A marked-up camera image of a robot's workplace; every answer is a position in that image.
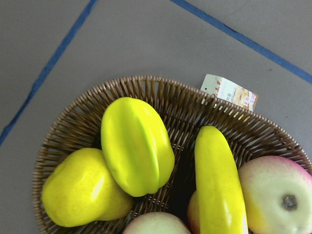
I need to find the brown wicker basket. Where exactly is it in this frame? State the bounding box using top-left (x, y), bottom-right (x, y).
top-left (32, 76), bottom-right (312, 234)

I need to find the paper basket label tag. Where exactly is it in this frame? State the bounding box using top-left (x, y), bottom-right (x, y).
top-left (200, 74), bottom-right (258, 111)

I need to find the yellow starfruit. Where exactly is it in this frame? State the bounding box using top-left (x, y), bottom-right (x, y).
top-left (100, 97), bottom-right (175, 197)

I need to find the pink apple far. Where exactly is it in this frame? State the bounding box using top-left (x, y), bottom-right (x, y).
top-left (123, 212), bottom-right (191, 234)

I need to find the pink apple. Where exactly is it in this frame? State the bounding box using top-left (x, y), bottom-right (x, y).
top-left (238, 156), bottom-right (312, 234)
top-left (123, 212), bottom-right (191, 234)

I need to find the dark red mango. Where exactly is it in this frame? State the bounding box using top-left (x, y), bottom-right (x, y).
top-left (187, 191), bottom-right (200, 234)

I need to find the yellow lemon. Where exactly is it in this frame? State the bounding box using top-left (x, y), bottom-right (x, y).
top-left (41, 148), bottom-right (133, 227)

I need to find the pink apple near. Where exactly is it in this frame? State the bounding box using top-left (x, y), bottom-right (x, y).
top-left (238, 156), bottom-right (312, 234)

